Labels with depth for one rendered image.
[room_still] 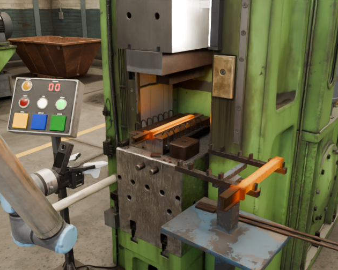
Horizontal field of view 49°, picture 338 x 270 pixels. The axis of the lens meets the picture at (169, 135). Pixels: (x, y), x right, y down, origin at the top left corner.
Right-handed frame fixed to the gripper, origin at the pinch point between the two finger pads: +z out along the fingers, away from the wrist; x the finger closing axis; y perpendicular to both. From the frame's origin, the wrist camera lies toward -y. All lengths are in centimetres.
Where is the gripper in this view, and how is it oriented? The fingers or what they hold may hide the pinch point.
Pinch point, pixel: (94, 156)
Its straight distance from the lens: 144.3
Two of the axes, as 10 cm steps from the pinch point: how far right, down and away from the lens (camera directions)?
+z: 6.0, -2.6, 7.6
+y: 0.0, 9.4, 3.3
